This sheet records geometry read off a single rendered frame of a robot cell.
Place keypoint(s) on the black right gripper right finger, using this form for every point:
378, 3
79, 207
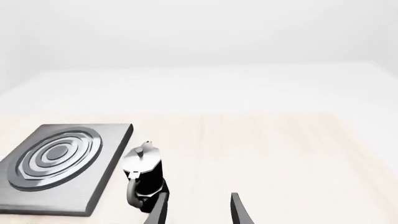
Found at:
240, 210

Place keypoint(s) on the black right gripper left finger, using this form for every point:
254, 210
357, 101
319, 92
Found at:
158, 211

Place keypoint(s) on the silver and black moka pot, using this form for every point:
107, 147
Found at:
146, 172

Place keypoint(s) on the flat black stove plate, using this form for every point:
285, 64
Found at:
59, 163

